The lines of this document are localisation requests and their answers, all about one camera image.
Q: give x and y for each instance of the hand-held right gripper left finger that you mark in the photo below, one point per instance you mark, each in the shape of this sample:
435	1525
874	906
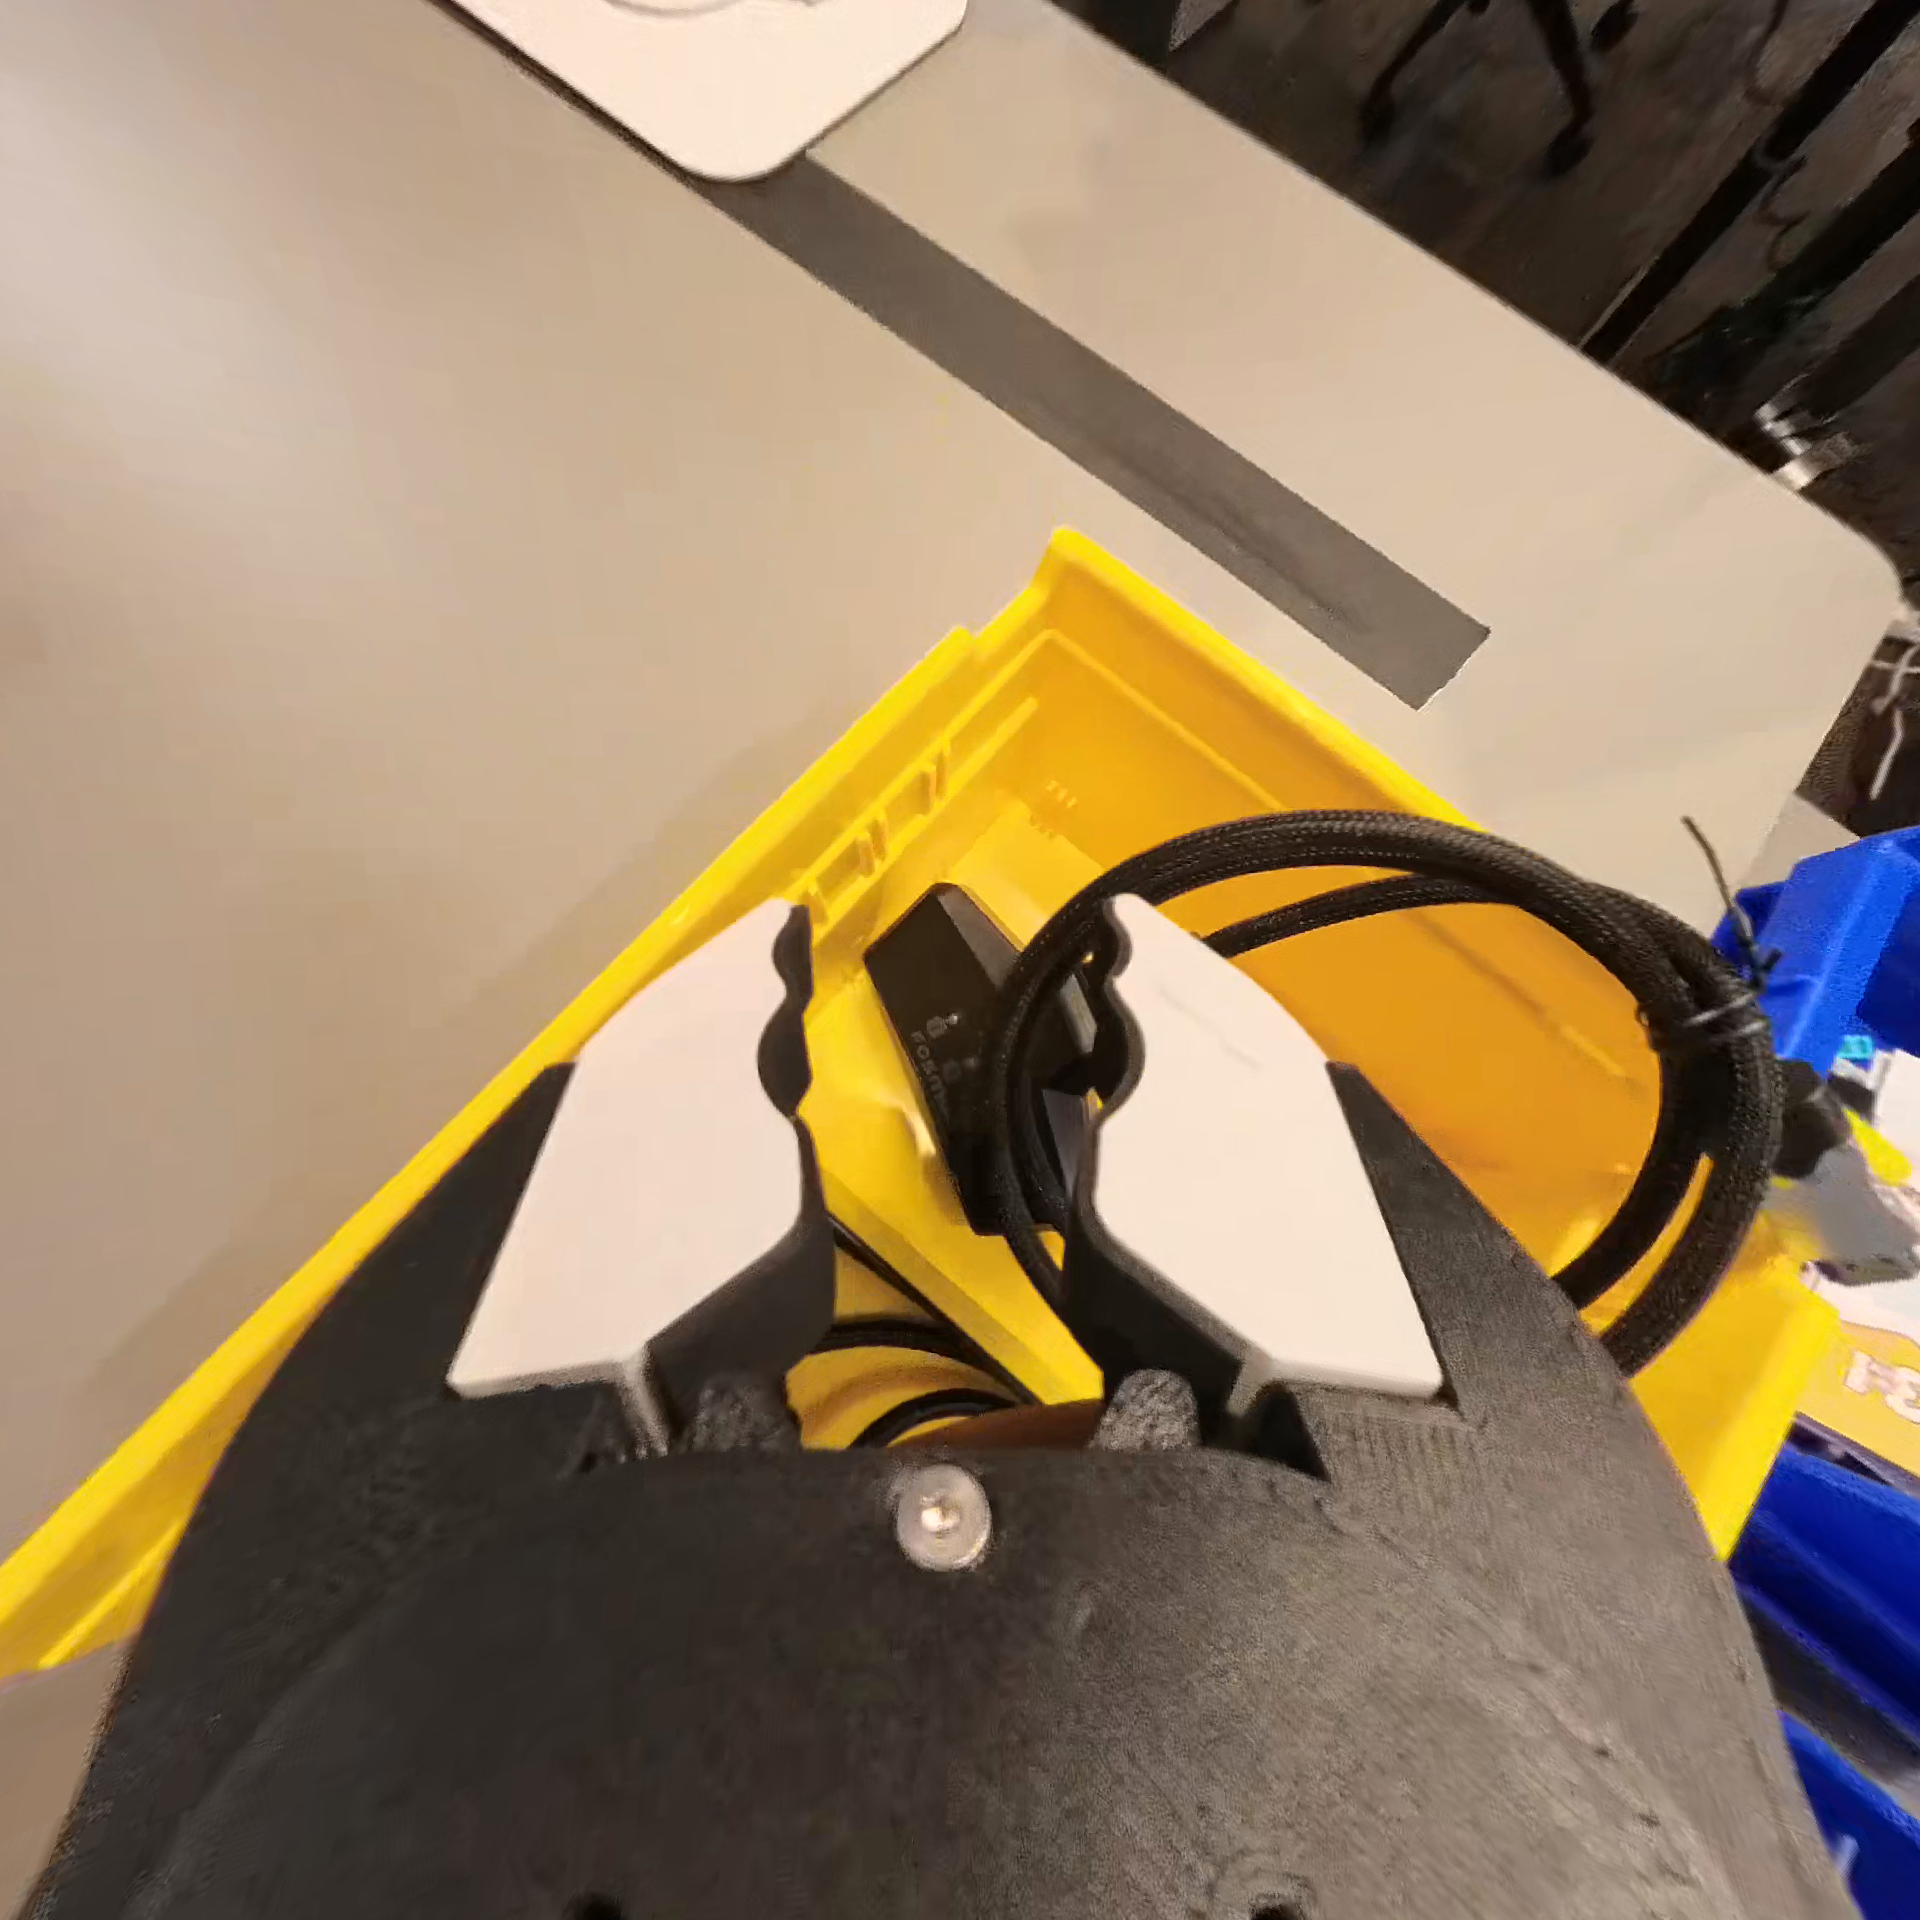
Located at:
645	1184

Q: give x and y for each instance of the grey adapter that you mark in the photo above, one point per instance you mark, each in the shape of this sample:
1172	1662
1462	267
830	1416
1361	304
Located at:
1860	1222

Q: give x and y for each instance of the black tape strip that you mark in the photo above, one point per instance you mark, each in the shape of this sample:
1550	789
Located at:
1140	434

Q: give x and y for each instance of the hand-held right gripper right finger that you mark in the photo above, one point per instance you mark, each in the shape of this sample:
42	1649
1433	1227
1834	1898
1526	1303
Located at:
1261	1184

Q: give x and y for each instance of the white printed card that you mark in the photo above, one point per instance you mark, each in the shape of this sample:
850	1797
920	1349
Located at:
1874	1380

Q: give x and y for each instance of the white lamp base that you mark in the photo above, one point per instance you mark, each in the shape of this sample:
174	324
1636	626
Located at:
751	91

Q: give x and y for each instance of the yellow plastic bin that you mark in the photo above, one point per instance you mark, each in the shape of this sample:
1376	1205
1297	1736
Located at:
1440	1050

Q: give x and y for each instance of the blue plastic bin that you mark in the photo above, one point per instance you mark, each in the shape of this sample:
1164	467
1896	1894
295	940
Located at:
1830	1574
1844	914

